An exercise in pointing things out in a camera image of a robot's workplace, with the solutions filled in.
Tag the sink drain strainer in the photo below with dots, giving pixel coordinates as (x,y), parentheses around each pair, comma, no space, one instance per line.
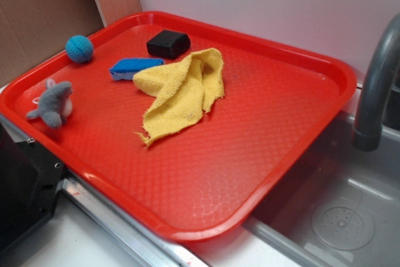
(342,225)

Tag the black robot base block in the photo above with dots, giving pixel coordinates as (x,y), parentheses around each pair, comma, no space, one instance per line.
(31,179)

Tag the red plastic tray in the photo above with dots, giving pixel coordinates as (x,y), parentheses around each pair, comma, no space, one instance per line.
(205,180)

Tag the grey plush dolphin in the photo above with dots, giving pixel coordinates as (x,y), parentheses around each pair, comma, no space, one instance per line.
(54,105)

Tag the black box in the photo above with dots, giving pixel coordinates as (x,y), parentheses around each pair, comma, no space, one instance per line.
(168,44)

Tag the brown cardboard panel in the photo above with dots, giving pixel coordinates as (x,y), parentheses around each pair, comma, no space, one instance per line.
(34,30)

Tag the grey sink basin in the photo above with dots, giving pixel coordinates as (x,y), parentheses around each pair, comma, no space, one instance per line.
(331,169)

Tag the grey faucet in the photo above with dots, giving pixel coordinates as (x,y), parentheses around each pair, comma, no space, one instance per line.
(378,104)

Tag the yellow cloth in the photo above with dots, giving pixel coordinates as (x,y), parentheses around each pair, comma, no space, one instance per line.
(183,92)

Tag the blue textured ball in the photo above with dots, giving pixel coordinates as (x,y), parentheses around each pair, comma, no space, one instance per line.
(79,49)

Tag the blue sponge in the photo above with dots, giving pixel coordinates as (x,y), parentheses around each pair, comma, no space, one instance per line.
(125,69)

